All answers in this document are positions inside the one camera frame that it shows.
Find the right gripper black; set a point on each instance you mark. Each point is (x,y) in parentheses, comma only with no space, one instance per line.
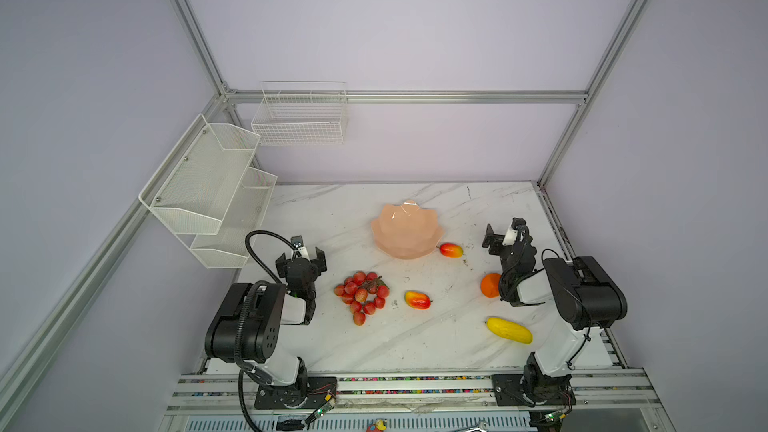
(495,241)

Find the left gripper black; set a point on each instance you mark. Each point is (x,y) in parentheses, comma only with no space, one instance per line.
(321,265)

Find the orange fake fruit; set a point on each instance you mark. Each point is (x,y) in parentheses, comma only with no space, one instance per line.
(490,285)

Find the red yellow mango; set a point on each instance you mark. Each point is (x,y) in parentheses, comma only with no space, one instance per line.
(417,300)
(451,250)

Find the red grape bunch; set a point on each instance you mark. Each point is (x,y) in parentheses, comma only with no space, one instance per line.
(364,293)

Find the yellow fake fruit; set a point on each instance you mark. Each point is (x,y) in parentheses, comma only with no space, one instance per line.
(509,330)

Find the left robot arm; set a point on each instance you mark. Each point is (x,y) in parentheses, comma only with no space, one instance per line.
(246,328)

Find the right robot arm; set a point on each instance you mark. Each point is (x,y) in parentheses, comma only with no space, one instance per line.
(585,297)

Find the pink lotus fruit bowl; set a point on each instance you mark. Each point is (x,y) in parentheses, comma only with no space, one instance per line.
(407,231)

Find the white mesh lower shelf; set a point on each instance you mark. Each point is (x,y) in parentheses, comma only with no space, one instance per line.
(226,249)

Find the white mesh shelf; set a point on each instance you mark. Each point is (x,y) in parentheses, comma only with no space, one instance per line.
(226,249)
(192,190)

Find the white mesh upper shelf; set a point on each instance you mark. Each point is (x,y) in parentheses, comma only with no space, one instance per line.
(192,190)

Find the colourful small toy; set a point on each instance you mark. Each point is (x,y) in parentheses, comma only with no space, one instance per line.
(380,425)

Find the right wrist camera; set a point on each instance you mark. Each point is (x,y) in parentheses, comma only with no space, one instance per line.
(510,236)

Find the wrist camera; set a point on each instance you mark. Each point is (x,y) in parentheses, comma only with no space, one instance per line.
(510,236)
(299,246)

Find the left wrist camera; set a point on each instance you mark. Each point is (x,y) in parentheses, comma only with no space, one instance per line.
(299,246)

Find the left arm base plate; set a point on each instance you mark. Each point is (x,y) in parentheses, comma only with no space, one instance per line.
(309,393)

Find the white wire basket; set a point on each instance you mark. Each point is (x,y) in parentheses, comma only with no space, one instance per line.
(301,113)

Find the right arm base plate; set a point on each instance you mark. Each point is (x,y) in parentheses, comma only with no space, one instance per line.
(524,391)

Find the aluminium front rail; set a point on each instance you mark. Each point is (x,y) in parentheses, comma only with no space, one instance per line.
(422,393)

